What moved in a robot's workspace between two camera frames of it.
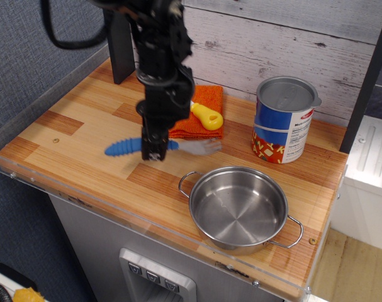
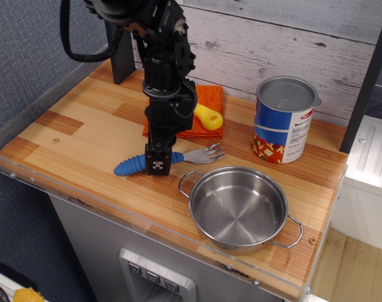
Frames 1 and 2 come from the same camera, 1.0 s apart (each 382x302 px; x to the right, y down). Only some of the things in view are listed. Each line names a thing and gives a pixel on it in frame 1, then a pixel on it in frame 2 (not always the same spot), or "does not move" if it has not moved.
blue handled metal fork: (198, 147) to (205, 156)
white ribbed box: (364, 209) does not move
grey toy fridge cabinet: (122, 263) does not move
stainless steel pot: (238, 210) does not move
